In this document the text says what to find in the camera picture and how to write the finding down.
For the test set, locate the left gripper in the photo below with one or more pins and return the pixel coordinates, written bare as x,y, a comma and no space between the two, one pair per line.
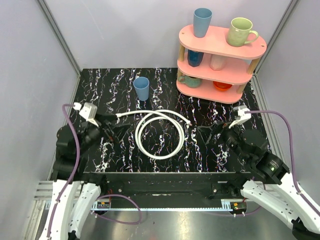
105,127

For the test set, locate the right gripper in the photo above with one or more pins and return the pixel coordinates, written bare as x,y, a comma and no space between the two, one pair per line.
207,131

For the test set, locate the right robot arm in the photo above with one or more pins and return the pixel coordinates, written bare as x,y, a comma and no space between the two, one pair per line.
283,201

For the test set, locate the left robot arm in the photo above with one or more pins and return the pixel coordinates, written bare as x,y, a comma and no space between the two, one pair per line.
73,190

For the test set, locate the black marble mat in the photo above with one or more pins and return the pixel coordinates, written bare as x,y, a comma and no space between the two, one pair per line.
112,91

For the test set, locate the orange bowl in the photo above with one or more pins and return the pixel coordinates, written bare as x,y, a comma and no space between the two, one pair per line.
222,87

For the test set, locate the blue cup on mat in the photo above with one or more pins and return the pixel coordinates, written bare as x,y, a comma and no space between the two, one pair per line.
141,86

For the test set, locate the teal ceramic mug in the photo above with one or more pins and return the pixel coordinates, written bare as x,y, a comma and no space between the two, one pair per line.
189,81

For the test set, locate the pink three-tier shelf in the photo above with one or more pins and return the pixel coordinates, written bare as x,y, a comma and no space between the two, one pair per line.
211,69

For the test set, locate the pink faceted cup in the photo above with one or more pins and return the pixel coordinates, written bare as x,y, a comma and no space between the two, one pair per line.
217,62

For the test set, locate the dark blue cup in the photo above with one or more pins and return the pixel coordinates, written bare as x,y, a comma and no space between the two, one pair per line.
194,58

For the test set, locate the green mug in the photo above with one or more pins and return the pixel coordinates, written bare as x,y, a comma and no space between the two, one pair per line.
240,32

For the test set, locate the blue cup on shelf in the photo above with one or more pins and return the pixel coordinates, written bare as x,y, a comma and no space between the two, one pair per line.
201,21

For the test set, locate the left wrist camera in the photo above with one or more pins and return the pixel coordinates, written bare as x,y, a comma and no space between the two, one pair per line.
87,111

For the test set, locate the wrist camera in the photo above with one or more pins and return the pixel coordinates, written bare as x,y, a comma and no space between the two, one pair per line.
87,111
241,115

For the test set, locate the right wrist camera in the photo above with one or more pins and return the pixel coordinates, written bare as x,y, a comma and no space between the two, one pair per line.
241,115

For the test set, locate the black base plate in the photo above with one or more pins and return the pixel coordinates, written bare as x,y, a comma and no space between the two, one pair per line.
146,184

